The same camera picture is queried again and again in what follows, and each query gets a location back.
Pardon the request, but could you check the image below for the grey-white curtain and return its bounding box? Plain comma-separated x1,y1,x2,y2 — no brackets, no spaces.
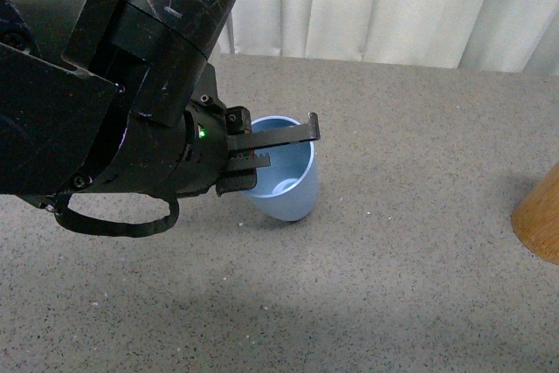
219,0,558,75

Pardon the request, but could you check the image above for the light blue cup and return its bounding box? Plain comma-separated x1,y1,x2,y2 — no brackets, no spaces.
243,113,320,222

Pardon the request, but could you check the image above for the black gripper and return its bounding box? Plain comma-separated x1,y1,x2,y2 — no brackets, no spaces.
117,65,321,197

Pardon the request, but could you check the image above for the black cable loop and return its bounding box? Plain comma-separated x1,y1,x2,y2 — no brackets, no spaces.
51,193,181,238

